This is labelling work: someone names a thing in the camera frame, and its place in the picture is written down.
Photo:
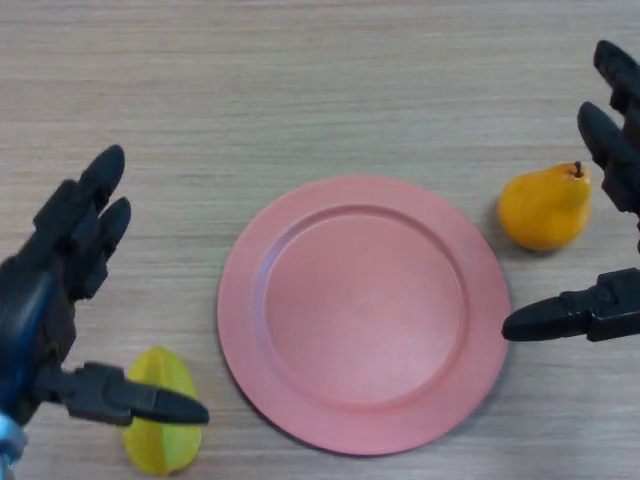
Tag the pink round plate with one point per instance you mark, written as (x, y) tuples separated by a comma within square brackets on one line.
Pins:
[(365, 320)]

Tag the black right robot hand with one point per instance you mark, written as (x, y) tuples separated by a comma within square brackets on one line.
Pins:
[(610, 310)]

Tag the orange yellow pear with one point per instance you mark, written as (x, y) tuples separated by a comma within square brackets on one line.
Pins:
[(542, 212)]

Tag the yellow starfruit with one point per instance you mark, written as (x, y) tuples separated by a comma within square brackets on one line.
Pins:
[(160, 450)]

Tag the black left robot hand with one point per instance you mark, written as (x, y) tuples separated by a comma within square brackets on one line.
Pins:
[(35, 310)]

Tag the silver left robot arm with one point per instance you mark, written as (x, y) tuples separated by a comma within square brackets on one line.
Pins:
[(10, 442)]

